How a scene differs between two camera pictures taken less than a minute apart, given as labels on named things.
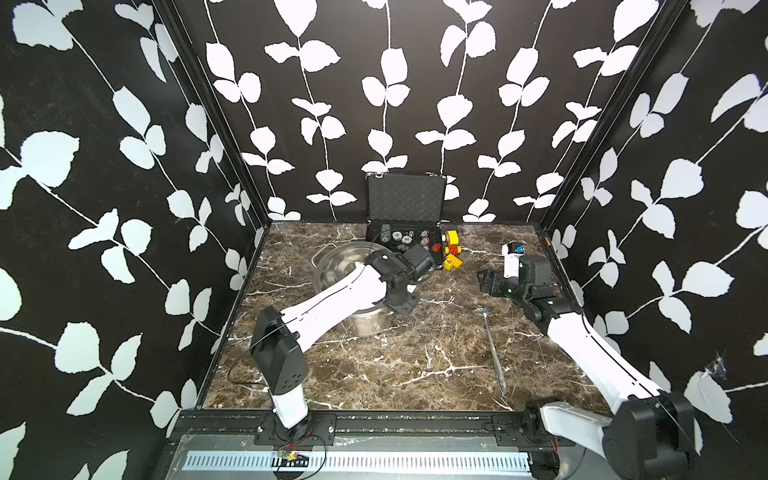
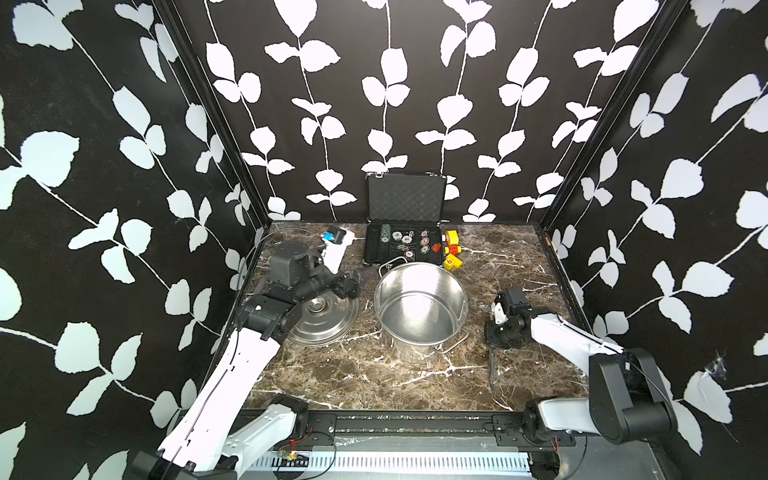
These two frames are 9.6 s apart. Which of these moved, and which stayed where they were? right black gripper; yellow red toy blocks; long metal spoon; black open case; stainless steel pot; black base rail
Moved: long metal spoon; right black gripper; stainless steel pot
Stayed: yellow red toy blocks; black base rail; black open case
